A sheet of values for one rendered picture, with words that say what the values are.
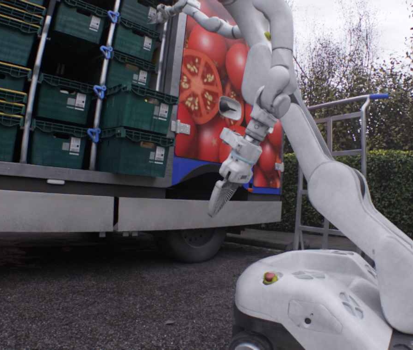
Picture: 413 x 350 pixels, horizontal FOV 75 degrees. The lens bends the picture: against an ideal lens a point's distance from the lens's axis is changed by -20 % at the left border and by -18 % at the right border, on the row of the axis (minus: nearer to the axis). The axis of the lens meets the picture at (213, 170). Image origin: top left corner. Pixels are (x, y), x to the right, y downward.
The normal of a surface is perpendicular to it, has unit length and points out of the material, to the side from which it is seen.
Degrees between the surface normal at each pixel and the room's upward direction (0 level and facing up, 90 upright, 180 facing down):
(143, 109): 98
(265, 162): 90
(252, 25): 88
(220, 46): 90
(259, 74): 90
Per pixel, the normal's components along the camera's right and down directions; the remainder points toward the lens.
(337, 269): -0.56, -0.37
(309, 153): -0.60, -0.08
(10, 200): 0.75, 0.00
